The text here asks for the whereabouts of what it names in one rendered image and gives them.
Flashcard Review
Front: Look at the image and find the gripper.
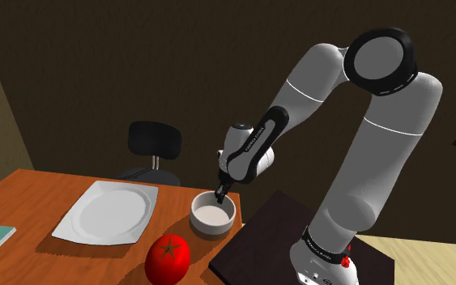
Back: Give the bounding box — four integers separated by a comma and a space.
215, 170, 232, 205

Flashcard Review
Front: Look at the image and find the brown wooden table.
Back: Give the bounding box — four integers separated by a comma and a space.
0, 168, 245, 285

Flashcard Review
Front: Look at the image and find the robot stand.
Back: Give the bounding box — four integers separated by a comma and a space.
207, 189, 396, 285

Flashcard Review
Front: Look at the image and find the white square plate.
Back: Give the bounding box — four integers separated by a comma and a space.
51, 180, 160, 246

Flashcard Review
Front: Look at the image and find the white bowl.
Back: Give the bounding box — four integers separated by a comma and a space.
189, 190, 237, 237

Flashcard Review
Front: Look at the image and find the red tomato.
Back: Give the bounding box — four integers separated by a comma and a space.
144, 233, 192, 285

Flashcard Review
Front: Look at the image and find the black office chair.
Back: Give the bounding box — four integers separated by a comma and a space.
115, 120, 184, 187

